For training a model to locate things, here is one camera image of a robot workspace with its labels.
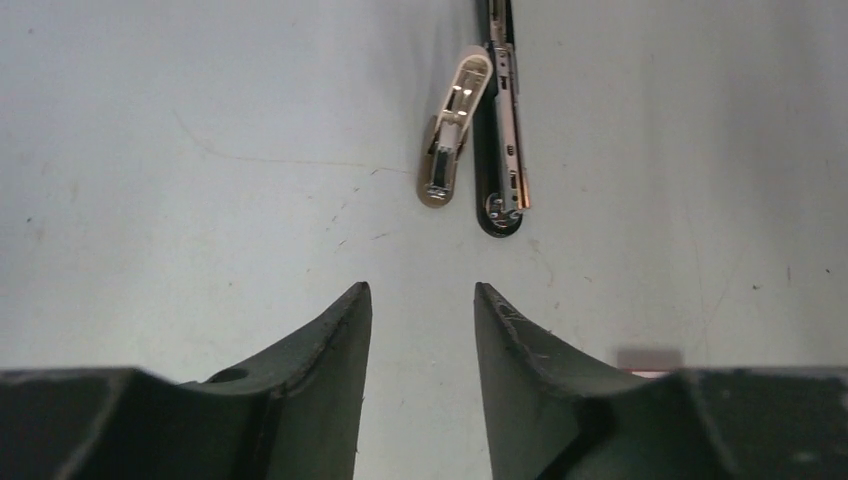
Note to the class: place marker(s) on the white red staple box sleeve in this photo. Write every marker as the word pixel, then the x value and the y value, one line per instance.
pixel 649 363

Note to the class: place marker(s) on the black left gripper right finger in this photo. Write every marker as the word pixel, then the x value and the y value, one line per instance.
pixel 554 412

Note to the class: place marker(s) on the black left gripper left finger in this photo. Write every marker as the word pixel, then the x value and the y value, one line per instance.
pixel 290 411

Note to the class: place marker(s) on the beige stapler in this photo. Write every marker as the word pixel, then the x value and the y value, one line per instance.
pixel 447 132

